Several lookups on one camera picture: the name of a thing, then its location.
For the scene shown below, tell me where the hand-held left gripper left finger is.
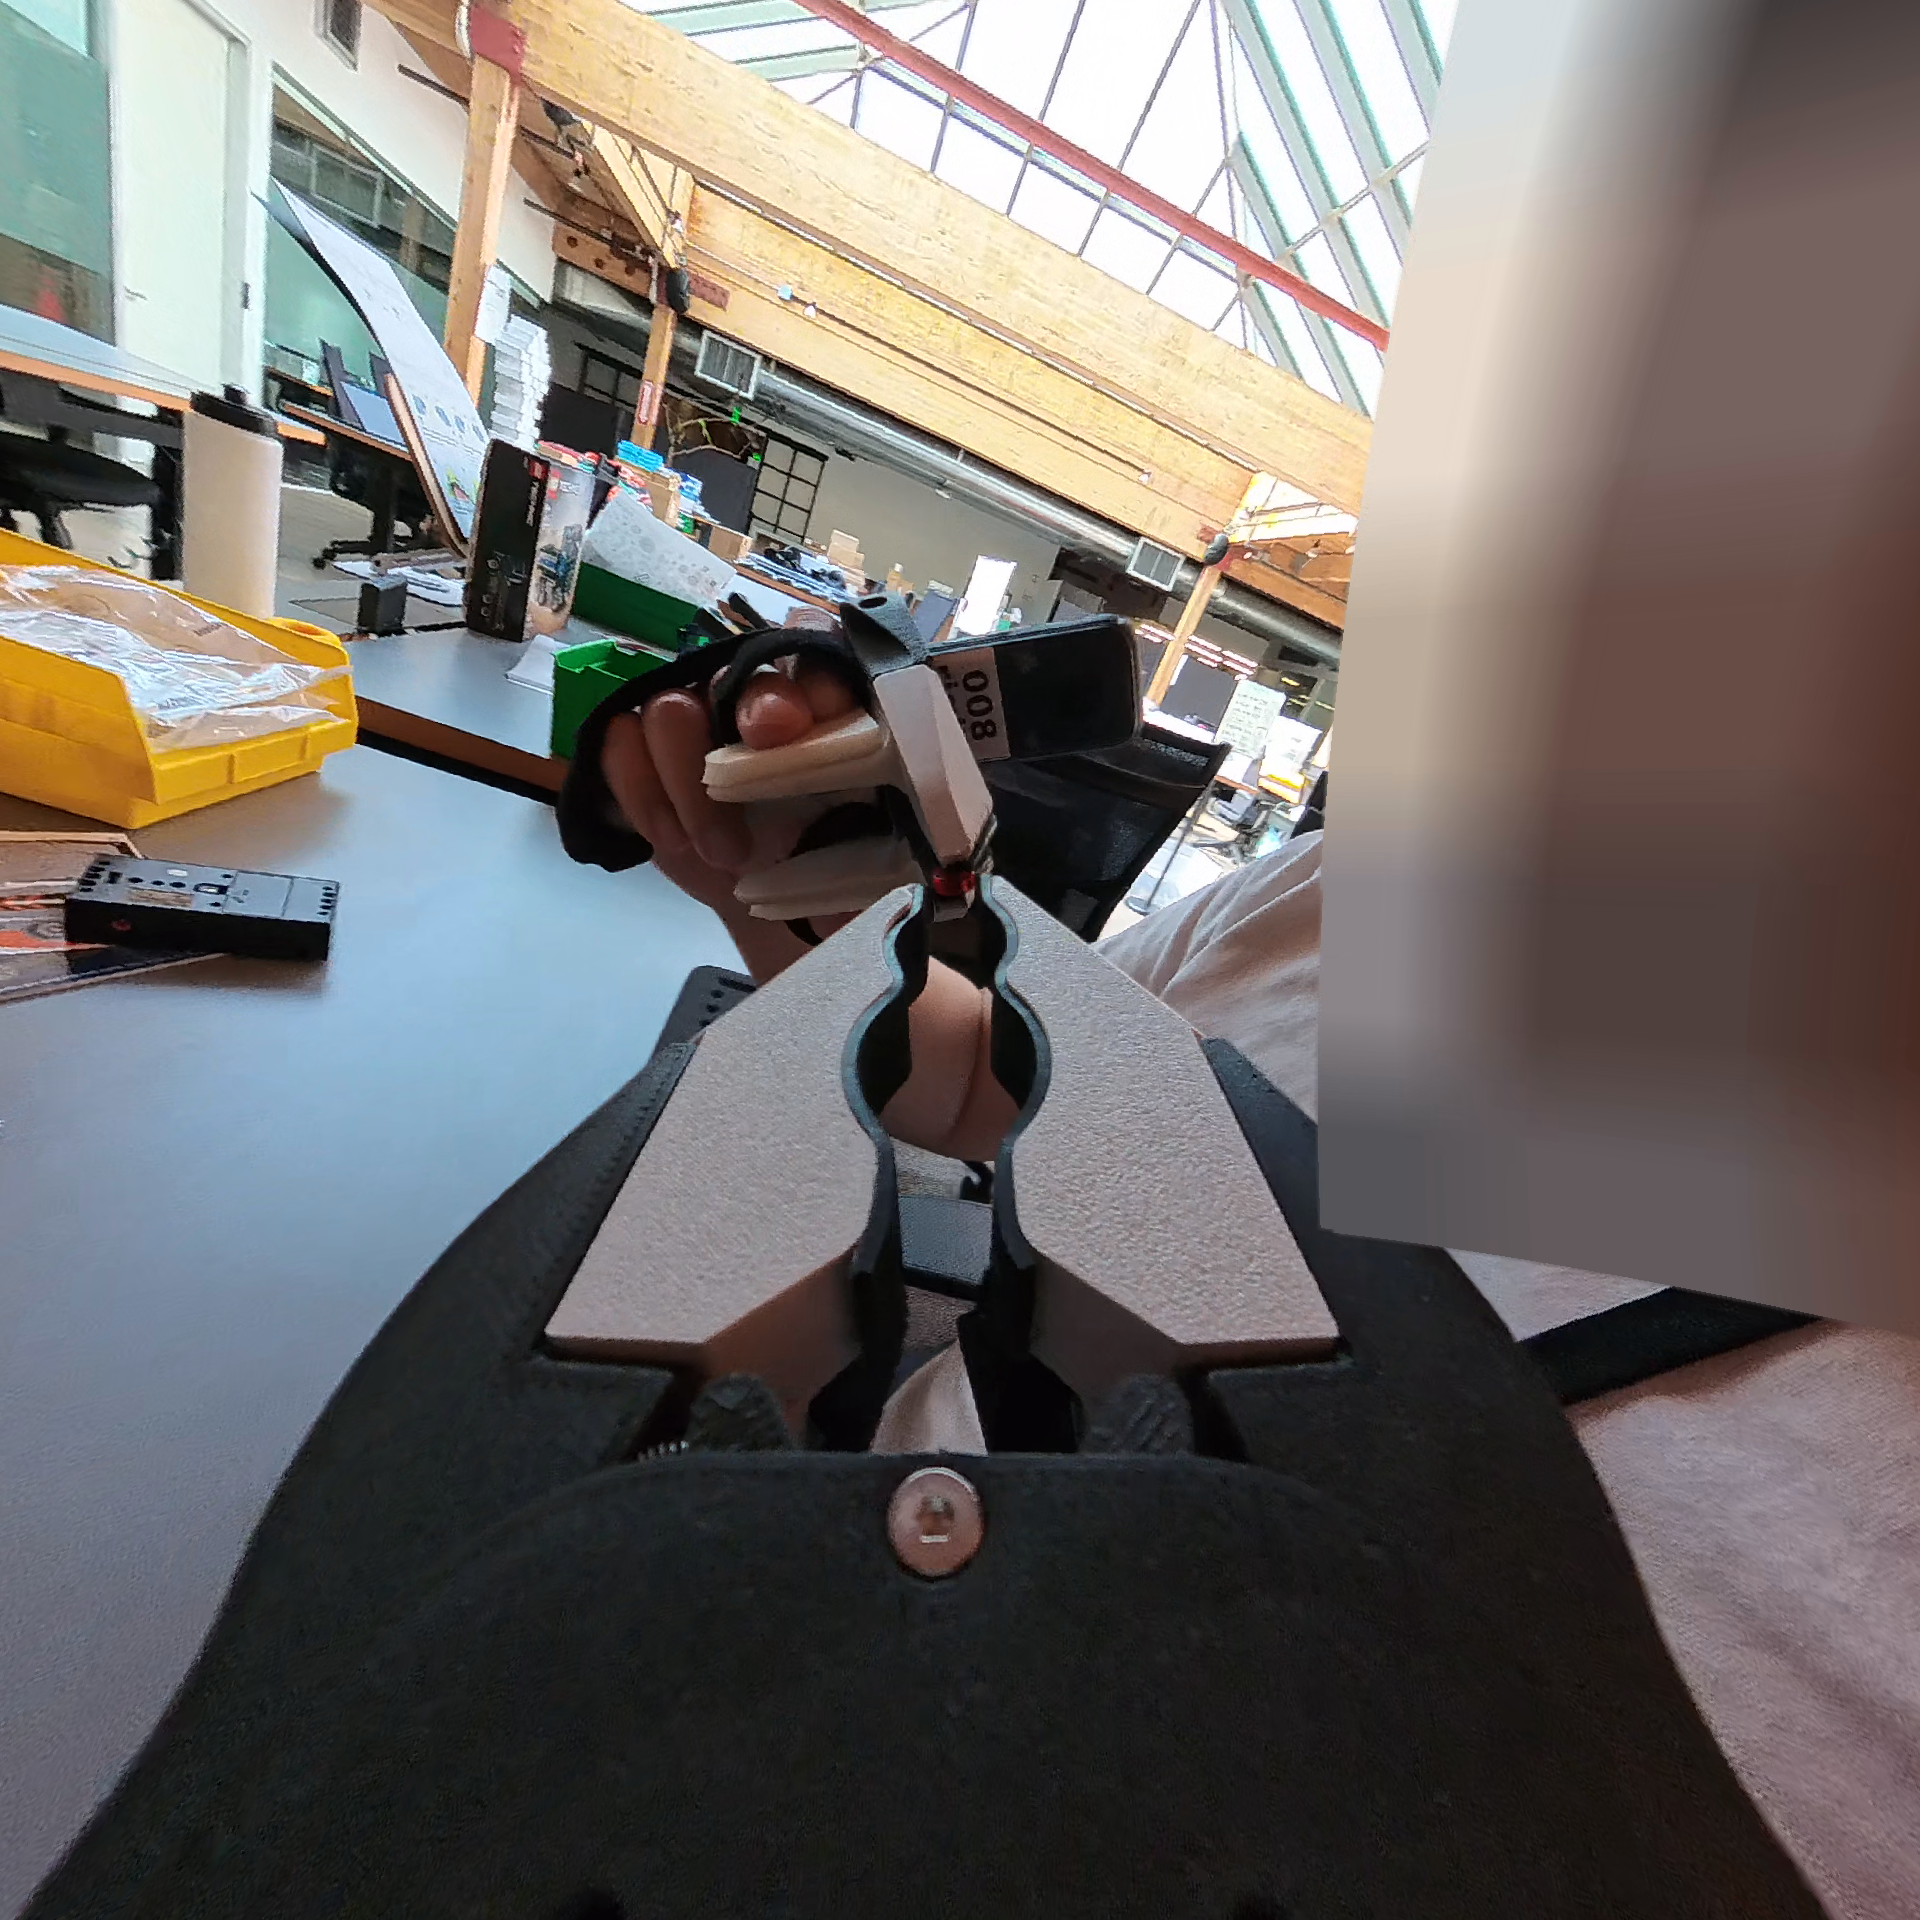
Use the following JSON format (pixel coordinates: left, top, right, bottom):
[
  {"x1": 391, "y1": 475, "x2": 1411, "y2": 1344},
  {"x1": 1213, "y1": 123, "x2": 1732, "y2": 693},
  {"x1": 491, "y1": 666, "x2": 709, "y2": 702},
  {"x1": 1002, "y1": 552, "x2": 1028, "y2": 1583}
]
[{"x1": 543, "y1": 881, "x2": 924, "y2": 1453}]

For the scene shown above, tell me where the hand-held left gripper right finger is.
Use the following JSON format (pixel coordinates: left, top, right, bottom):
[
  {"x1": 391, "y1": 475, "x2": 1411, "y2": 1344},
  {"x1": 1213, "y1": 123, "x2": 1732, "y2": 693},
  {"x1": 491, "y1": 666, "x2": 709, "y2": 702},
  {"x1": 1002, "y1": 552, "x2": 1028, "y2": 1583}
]
[{"x1": 963, "y1": 874, "x2": 1342, "y2": 1453}]

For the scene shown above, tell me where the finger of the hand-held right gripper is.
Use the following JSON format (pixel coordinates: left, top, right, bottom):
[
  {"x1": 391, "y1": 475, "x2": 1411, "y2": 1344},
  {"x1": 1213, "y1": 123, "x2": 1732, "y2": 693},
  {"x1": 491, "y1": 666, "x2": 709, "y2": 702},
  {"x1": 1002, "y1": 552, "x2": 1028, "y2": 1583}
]
[{"x1": 870, "y1": 660, "x2": 1004, "y2": 901}]

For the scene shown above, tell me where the grey neighbouring desk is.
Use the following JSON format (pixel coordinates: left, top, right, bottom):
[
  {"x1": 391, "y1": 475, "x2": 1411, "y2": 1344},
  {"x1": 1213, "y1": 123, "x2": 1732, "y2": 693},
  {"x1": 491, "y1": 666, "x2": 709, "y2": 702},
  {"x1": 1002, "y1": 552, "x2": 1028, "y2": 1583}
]
[{"x1": 335, "y1": 622, "x2": 605, "y2": 792}]

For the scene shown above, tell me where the person's right hand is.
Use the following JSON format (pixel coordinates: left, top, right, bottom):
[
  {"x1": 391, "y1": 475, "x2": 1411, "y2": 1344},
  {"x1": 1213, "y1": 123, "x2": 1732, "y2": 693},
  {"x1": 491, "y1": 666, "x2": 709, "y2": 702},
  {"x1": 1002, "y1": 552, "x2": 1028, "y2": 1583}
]
[{"x1": 600, "y1": 671, "x2": 1043, "y2": 1163}]

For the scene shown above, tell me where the black mesh chair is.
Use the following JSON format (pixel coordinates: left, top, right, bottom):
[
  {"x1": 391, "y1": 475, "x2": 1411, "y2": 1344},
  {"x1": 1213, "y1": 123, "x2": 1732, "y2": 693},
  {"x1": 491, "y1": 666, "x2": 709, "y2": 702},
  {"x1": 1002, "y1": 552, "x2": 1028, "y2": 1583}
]
[{"x1": 1002, "y1": 720, "x2": 1235, "y2": 946}]

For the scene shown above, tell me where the green plastic bin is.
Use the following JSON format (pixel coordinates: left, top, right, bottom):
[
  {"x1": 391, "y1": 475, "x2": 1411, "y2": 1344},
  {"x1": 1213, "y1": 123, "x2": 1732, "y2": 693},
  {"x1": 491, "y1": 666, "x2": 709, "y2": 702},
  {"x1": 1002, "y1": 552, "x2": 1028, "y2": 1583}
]
[
  {"x1": 547, "y1": 635, "x2": 679, "y2": 762},
  {"x1": 573, "y1": 554, "x2": 709, "y2": 651}
]

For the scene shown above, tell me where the white printed sheet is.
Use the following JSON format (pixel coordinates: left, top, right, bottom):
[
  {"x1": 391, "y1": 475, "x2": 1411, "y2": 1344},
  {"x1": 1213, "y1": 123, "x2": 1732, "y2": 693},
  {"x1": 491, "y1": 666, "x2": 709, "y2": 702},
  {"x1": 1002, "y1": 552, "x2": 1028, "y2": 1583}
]
[{"x1": 576, "y1": 493, "x2": 740, "y2": 612}]

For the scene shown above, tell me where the black product box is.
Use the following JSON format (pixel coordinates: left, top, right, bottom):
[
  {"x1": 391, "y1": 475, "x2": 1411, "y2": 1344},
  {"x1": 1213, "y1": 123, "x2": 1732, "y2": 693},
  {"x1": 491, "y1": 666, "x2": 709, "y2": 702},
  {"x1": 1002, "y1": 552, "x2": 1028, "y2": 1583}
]
[{"x1": 463, "y1": 437, "x2": 582, "y2": 644}]

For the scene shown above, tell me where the black battery box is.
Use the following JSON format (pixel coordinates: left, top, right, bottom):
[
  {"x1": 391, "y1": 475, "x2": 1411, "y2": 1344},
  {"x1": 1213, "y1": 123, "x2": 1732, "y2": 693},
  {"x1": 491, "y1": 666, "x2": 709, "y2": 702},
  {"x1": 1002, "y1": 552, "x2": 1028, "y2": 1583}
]
[{"x1": 62, "y1": 851, "x2": 342, "y2": 963}]

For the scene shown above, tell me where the leaning poster board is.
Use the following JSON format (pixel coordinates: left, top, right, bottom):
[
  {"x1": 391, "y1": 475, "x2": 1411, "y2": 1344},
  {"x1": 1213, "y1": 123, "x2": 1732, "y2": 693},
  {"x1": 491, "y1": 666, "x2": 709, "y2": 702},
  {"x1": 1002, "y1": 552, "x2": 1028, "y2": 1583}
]
[{"x1": 270, "y1": 179, "x2": 491, "y2": 546}]

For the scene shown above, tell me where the yellow plastic bin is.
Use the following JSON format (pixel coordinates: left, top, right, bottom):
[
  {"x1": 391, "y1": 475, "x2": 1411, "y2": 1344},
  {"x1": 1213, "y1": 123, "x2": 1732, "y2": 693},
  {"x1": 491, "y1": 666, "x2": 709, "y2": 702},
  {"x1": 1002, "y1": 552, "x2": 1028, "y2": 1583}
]
[{"x1": 0, "y1": 527, "x2": 361, "y2": 831}]

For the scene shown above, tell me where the person's light shirt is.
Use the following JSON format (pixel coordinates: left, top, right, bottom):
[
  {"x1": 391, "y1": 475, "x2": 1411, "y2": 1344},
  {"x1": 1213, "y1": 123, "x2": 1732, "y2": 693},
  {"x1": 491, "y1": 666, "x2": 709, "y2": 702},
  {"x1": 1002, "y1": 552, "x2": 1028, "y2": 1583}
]
[{"x1": 1094, "y1": 831, "x2": 1920, "y2": 1920}]

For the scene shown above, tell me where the white paper towel roll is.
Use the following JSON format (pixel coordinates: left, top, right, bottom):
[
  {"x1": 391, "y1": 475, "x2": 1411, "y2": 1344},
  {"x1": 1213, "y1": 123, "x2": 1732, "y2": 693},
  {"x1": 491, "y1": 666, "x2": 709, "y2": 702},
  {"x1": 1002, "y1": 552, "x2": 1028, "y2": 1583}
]
[{"x1": 179, "y1": 385, "x2": 287, "y2": 619}]

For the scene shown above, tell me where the clear plastic bag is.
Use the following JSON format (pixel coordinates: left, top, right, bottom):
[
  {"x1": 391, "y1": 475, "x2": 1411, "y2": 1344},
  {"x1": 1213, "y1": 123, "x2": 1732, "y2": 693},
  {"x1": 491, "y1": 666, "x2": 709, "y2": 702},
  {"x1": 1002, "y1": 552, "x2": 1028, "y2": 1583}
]
[{"x1": 0, "y1": 562, "x2": 348, "y2": 746}]

